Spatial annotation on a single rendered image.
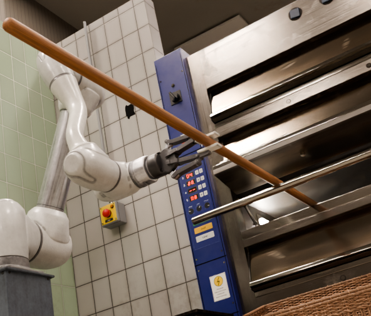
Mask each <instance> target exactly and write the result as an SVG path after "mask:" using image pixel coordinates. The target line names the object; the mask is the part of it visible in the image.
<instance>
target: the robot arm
mask: <svg viewBox="0 0 371 316"><path fill-rule="evenodd" d="M36 64H37V69H38V72H39V74H40V76H41V78H42V80H43V81H44V84H45V85H46V86H47V87H48V88H49V90H50V91H51V92H52V94H53V95H54V96H55V97H56V98H57V99H58V108H59V110H60V116H59V119H58V123H57V126H56V131H55V136H54V139H53V143H52V146H51V150H50V155H49V158H48V163H47V166H46V170H45V174H44V178H43V183H42V186H41V190H40V193H39V198H38V202H37V205H36V207H34V208H32V209H31V210H29V211H28V213H27V215H26V213H25V210H24V209H23V207H22V206H21V205H20V204H19V203H17V202H16V201H13V200H12V199H0V268H2V267H5V266H8V267H13V268H19V269H23V270H29V271H35V272H40V273H44V272H43V271H38V270H32V269H30V268H34V269H39V270H49V269H53V268H57V267H59V266H61V265H63V264H65V263H66V262H67V261H68V259H69V258H70V256H71V252H72V240H71V237H70V231H69V219H68V217H67V215H66V214H65V213H64V210H65V204H66V200H67V197H68V192H69V189H70V184H71V181H73V182H74V183H75V184H77V185H79V186H82V187H85V188H87V189H91V190H93V192H94V194H95V196H96V197H97V198H98V199H99V200H101V201H103V202H112V201H118V200H121V199H124V198H127V197H129V196H131V195H133V194H135V193H136V192H138V191H139V190H140V189H141V188H143V187H146V186H148V185H150V184H153V183H155V182H157V181H158V179H159V178H161V177H164V176H166V175H168V174H170V175H171V178H173V179H175V180H178V179H179V178H180V177H181V176H182V175H184V174H186V173H188V172H190V171H191V170H193V169H195V168H197V167H199V166H201V165H202V162H201V160H203V159H204V157H207V156H209V155H211V152H212V151H215V150H217V149H220V148H222V145H221V144H219V143H217V142H216V143H215V144H212V145H210V146H207V147H205V148H203V149H200V150H198V151H197V153H198V154H193V155H189V156H186V157H181V158H179V156H180V155H181V154H182V153H183V152H184V151H186V150H187V149H190V148H191V147H192V146H194V145H196V144H199V145H200V143H198V142H196V141H195V140H193V139H191V138H190V137H188V136H186V135H182V136H180V137H177V138H174V139H171V140H170V139H166V140H165V141H164V142H165V143H166V145H165V148H164V149H163V150H162V151H161V152H157V153H155V154H152V155H150V156H147V155H145V156H143V157H140V158H138V159H136V160H133V161H132V162H127V163H126V162H117V161H113V160H111V159H110V158H109V156H108V155H107V154H106V153H104V151H102V150H101V148H99V146H97V145H96V144H95V143H93V142H87V141H86V139H85V138H84V135H83V133H84V130H85V125H86V120H87V119H88V118H89V117H90V116H91V115H92V113H93V111H94V110H96V109H98V108H99V107H100V106H101V105H102V104H103V102H104V100H105V91H104V88H103V87H101V86H100V85H97V84H96V83H94V82H92V81H91V80H89V79H87V78H85V77H83V76H82V75H80V74H78V73H77V72H75V71H73V70H71V69H70V68H68V67H66V66H65V65H62V64H61V63H59V62H57V61H56V60H54V59H52V58H50V57H49V56H47V55H45V54H44V53H42V52H39V53H38V56H37V58H36ZM181 143H183V144H181ZM178 144H181V145H180V146H178V147H176V148H173V149H169V148H170V147H173V145H178ZM186 163H189V164H187V165H185V166H184V167H181V168H180V169H178V170H176V168H177V167H178V166H182V165H183V164H186ZM175 170H176V171H175Z"/></svg>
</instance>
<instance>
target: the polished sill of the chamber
mask: <svg viewBox="0 0 371 316"><path fill-rule="evenodd" d="M369 195H371V184H370V185H368V186H365V187H362V188H360V189H356V190H354V191H351V192H348V193H346V194H342V195H341V196H337V197H335V198H332V199H329V200H327V201H323V202H322V203H318V204H316V205H313V206H310V207H308V208H305V209H302V210H299V211H297V212H294V213H291V214H288V215H286V216H283V217H280V218H277V219H274V220H272V221H269V222H267V223H264V224H261V225H258V226H255V227H253V228H250V229H247V230H244V231H242V232H241V237H242V240H243V241H244V240H246V239H249V238H252V237H255V236H257V235H260V234H263V233H266V232H268V231H272V230H274V229H277V228H280V227H282V226H286V225H288V224H291V223H294V222H297V221H299V220H302V219H305V218H308V217H310V216H314V215H316V214H319V213H322V212H324V211H328V210H330V209H333V208H336V207H339V206H341V205H344V204H347V203H350V202H352V201H356V200H358V199H361V198H364V197H366V196H369Z"/></svg>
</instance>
